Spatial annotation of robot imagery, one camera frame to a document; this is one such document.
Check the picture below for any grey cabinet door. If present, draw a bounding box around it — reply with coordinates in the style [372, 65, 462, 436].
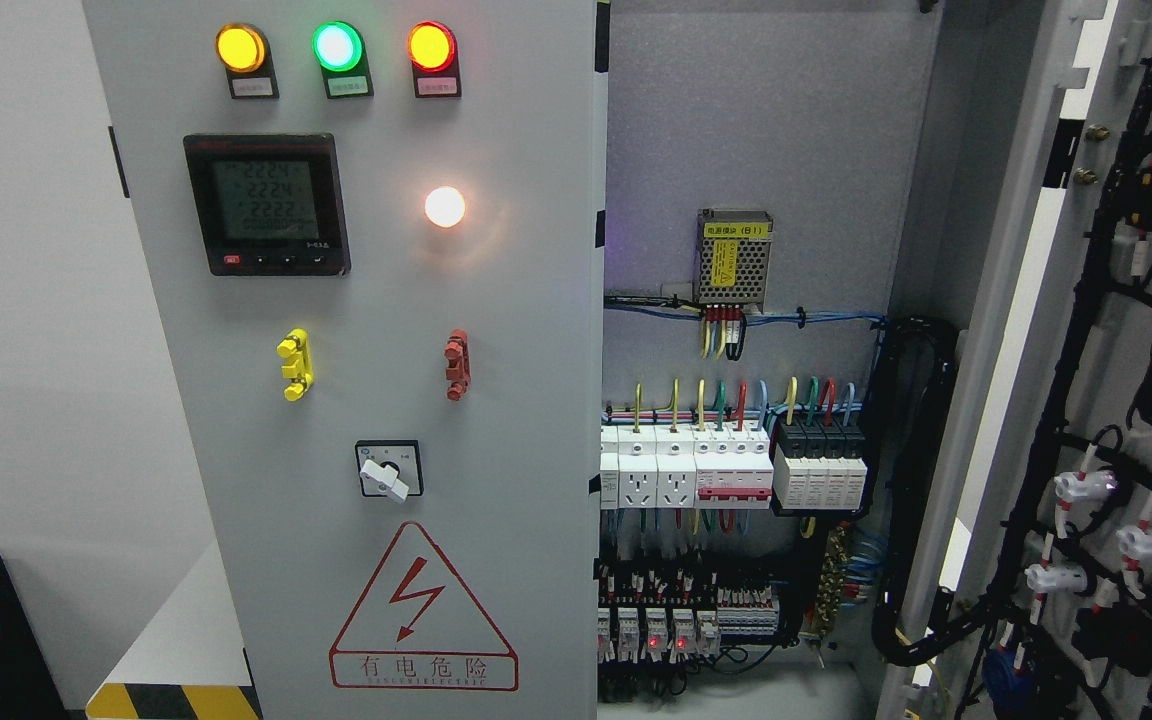
[84, 1, 605, 719]
[873, 1, 1152, 719]

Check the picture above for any red indicator light left door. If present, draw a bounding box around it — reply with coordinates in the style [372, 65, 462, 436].
[407, 20, 457, 73]

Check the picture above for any green indicator light left door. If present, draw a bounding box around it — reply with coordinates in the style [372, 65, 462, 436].
[312, 20, 365, 73]

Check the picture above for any yellow indicator light left door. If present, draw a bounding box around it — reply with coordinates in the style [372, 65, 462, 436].
[215, 23, 268, 74]

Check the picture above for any red terminal connector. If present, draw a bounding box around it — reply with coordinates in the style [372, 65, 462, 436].
[444, 328, 471, 402]

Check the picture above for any white socket breaker row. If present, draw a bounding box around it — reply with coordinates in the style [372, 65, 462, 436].
[600, 424, 773, 510]

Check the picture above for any metal mesh power supply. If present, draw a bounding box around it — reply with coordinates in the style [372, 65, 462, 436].
[694, 209, 773, 306]

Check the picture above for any white glowing indicator light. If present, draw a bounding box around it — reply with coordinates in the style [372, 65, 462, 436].
[424, 185, 467, 229]

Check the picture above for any black surge protector module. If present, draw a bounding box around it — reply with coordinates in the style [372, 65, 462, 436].
[773, 420, 872, 520]

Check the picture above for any lower relay terminal row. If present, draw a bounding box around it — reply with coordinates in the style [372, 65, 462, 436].
[593, 553, 783, 664]

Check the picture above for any yellow terminal connector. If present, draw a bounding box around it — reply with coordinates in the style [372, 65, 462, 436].
[276, 327, 314, 402]

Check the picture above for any red electric hazard warning sticker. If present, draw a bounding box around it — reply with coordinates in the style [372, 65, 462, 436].
[329, 521, 518, 692]

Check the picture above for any brass right ground bar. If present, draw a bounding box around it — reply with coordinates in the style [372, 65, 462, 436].
[808, 521, 851, 642]

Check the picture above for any black digital power meter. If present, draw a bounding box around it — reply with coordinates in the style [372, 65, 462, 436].
[183, 132, 351, 275]

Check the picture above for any white rotary selector switch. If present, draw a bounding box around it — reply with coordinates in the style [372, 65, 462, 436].
[355, 439, 424, 503]

